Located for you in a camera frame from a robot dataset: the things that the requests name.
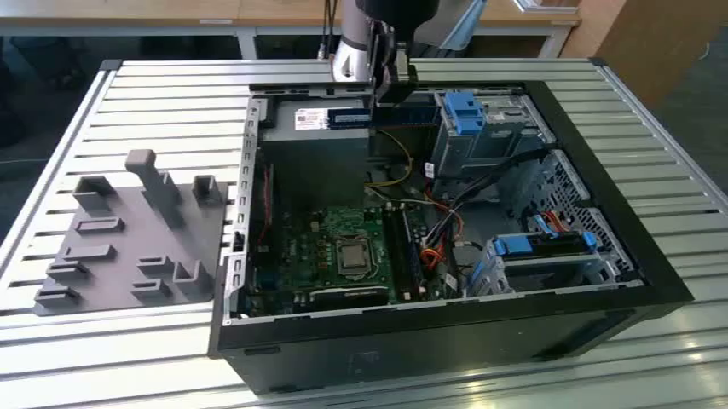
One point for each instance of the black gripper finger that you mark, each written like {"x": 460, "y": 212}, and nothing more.
{"x": 398, "y": 83}
{"x": 373, "y": 64}

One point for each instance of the blue RAM stick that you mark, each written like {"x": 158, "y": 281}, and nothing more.
{"x": 348, "y": 117}

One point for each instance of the black installed RAM stick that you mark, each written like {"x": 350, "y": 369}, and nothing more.
{"x": 413, "y": 255}

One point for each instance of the blue disk carrier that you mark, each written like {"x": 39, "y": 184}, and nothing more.
{"x": 517, "y": 245}
{"x": 464, "y": 111}

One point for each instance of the metal drive cage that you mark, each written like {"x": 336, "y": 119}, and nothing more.
{"x": 547, "y": 272}
{"x": 500, "y": 140}

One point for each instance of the gray power supply unit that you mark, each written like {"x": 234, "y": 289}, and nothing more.
{"x": 313, "y": 162}

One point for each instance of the green motherboard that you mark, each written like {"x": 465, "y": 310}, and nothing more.
{"x": 308, "y": 238}

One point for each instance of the silver CPU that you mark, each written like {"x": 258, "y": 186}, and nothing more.
{"x": 353, "y": 258}

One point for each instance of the long wooden desk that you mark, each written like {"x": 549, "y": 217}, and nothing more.
{"x": 142, "y": 10}

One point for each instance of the wooden cabinet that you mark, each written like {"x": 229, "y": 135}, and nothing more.
{"x": 648, "y": 42}

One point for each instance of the black graphics card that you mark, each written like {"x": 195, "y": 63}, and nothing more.
{"x": 350, "y": 297}

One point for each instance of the black open PC case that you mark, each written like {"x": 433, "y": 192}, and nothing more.
{"x": 398, "y": 353}

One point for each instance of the gray parts rack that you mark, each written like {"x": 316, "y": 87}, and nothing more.
{"x": 125, "y": 264}

